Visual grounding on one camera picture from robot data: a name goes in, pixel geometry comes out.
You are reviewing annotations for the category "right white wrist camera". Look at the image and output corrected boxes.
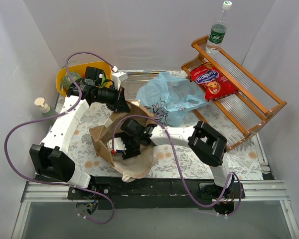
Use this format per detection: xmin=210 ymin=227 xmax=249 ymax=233
xmin=107 ymin=137 xmax=126 ymax=156

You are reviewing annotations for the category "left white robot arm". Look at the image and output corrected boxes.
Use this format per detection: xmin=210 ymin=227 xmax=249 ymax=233
xmin=29 ymin=67 xmax=130 ymax=199

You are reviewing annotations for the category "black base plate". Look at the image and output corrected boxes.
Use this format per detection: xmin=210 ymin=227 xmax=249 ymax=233
xmin=67 ymin=177 xmax=247 ymax=211

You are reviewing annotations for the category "floral table mat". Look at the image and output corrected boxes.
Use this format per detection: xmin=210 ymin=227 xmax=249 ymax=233
xmin=34 ymin=69 xmax=265 ymax=180

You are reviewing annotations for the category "brown burlap tote bag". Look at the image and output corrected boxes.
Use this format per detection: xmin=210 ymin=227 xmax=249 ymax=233
xmin=89 ymin=100 xmax=157 ymax=182

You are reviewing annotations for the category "clear plastic water bottle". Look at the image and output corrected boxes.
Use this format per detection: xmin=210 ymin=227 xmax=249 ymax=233
xmin=205 ymin=0 xmax=232 ymax=54

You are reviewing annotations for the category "aluminium frame rail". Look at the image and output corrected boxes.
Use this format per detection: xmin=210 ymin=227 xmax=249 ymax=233
xmin=21 ymin=180 xmax=290 ymax=202

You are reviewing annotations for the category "red snack packet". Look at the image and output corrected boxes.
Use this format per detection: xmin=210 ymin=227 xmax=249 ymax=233
xmin=190 ymin=62 xmax=238 ymax=101

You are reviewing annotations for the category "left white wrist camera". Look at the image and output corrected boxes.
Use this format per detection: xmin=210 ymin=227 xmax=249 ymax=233
xmin=112 ymin=66 xmax=128 ymax=90

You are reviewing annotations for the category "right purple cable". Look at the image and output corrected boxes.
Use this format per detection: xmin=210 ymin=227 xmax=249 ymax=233
xmin=113 ymin=115 xmax=243 ymax=217

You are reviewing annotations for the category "green pump bottle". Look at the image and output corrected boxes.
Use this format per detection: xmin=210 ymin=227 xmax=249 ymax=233
xmin=34 ymin=97 xmax=58 ymax=118

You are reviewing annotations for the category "orange wooden rack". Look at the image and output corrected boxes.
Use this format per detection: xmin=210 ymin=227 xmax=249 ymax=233
xmin=181 ymin=36 xmax=286 ymax=151

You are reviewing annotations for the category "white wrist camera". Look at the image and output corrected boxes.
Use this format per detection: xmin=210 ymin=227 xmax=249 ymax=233
xmin=107 ymin=137 xmax=126 ymax=156
xmin=112 ymin=66 xmax=128 ymax=90

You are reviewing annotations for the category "yellow plastic basket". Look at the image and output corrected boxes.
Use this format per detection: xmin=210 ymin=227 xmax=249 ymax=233
xmin=56 ymin=61 xmax=112 ymax=97

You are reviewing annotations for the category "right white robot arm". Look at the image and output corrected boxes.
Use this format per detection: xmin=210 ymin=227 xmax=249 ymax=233
xmin=107 ymin=119 xmax=234 ymax=199

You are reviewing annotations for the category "light blue plastic bag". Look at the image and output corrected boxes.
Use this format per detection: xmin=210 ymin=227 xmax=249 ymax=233
xmin=136 ymin=72 xmax=208 ymax=127

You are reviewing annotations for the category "silver metal tray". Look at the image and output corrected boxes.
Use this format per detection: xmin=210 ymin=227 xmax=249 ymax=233
xmin=121 ymin=70 xmax=167 ymax=100

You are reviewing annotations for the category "green melon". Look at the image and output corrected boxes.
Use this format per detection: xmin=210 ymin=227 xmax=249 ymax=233
xmin=61 ymin=71 xmax=82 ymax=90

